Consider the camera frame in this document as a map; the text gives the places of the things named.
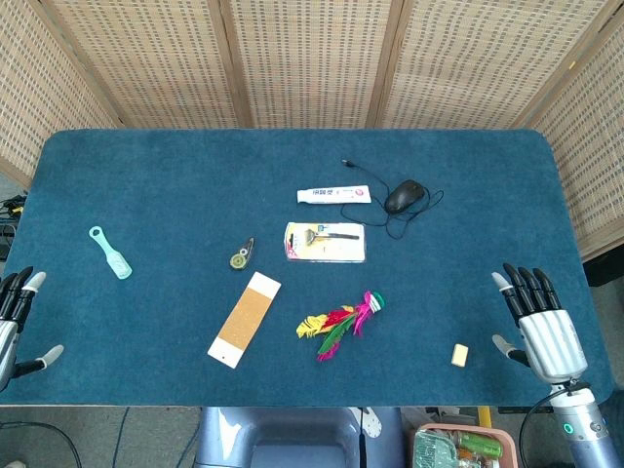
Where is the mint green plastic brush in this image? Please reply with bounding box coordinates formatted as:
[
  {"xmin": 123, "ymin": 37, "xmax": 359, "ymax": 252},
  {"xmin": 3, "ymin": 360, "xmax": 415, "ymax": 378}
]
[{"xmin": 88, "ymin": 225, "xmax": 134, "ymax": 281}]

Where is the pink plastic basket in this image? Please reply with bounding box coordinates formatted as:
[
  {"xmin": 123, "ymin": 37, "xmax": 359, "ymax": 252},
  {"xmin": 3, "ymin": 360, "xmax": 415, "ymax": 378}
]
[{"xmin": 413, "ymin": 422, "xmax": 519, "ymax": 468}]

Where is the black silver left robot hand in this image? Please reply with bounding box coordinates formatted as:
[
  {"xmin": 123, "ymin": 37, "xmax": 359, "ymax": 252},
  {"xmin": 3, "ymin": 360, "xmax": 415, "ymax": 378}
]
[{"xmin": 0, "ymin": 265, "xmax": 65, "ymax": 392}]

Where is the white perforated plate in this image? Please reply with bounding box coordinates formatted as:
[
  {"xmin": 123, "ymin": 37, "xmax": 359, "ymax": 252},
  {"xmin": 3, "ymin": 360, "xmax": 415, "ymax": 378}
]
[{"xmin": 360, "ymin": 407, "xmax": 382, "ymax": 441}]

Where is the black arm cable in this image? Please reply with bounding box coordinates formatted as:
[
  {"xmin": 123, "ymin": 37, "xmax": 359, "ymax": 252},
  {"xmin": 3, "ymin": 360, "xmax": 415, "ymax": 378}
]
[{"xmin": 518, "ymin": 382, "xmax": 594, "ymax": 468}]

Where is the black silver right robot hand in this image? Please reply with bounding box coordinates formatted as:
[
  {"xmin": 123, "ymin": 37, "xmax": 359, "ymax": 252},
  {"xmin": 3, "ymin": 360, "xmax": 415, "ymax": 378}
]
[{"xmin": 490, "ymin": 262, "xmax": 589, "ymax": 383}]

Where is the black computer mouse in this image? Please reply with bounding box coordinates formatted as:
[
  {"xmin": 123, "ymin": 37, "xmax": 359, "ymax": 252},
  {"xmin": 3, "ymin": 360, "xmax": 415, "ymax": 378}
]
[{"xmin": 383, "ymin": 178, "xmax": 424, "ymax": 215}]

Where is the white toothpaste tube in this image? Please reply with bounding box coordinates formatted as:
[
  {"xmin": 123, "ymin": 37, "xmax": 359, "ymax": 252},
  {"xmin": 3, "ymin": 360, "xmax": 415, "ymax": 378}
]
[{"xmin": 295, "ymin": 183, "xmax": 372, "ymax": 205}]

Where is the black power strip with cables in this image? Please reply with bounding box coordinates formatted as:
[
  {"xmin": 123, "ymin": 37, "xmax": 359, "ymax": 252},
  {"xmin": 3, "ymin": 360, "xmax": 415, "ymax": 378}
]
[{"xmin": 0, "ymin": 193, "xmax": 26, "ymax": 262}]

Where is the blue floor cable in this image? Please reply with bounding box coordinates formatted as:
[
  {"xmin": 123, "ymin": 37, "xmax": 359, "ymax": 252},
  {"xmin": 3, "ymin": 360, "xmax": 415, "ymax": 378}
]
[{"xmin": 112, "ymin": 407, "xmax": 131, "ymax": 468}]

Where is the black floor cable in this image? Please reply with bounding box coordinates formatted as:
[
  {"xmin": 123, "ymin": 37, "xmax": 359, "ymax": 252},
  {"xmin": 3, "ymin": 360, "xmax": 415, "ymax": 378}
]
[{"xmin": 0, "ymin": 421, "xmax": 83, "ymax": 468}]

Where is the blue felt table cloth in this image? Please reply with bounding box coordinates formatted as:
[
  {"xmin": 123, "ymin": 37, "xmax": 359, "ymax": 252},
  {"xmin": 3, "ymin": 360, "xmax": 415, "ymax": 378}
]
[{"xmin": 0, "ymin": 128, "xmax": 615, "ymax": 409}]

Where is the dark correction tape dispenser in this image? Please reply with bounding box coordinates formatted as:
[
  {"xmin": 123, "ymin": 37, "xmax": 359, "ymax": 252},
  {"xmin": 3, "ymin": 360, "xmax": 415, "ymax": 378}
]
[{"xmin": 228, "ymin": 237, "xmax": 255, "ymax": 271}]

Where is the woven wicker folding screen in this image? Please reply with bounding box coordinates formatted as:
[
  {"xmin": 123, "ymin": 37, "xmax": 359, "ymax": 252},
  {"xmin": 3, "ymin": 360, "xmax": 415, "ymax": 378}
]
[{"xmin": 0, "ymin": 0, "xmax": 624, "ymax": 262}]

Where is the colourful feather shuttlecock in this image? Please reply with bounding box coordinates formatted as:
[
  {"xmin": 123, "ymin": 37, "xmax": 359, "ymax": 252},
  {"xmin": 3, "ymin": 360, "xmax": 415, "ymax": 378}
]
[{"xmin": 294, "ymin": 290, "xmax": 385, "ymax": 363}]

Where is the packaged razor on yellow card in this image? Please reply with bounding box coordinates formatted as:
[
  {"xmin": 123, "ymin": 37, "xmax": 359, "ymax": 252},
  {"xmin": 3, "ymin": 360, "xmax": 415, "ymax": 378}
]
[{"xmin": 284, "ymin": 221, "xmax": 367, "ymax": 264}]

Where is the blue grey robot torso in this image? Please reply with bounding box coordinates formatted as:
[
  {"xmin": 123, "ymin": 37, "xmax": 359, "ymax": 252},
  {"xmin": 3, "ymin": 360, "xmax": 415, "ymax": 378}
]
[{"xmin": 194, "ymin": 407, "xmax": 406, "ymax": 468}]

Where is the green bottle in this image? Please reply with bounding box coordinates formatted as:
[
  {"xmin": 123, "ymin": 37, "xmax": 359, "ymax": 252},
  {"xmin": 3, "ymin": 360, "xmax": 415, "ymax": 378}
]
[{"xmin": 457, "ymin": 432, "xmax": 503, "ymax": 458}]

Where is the brown white sandpaper card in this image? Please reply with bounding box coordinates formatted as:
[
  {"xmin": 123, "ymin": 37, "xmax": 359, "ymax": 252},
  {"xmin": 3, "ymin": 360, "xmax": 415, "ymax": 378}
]
[{"xmin": 207, "ymin": 271, "xmax": 283, "ymax": 371}]

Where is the green patterned packet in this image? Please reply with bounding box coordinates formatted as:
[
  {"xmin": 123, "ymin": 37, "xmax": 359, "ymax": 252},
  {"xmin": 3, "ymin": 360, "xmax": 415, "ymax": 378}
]
[{"xmin": 414, "ymin": 428, "xmax": 459, "ymax": 468}]

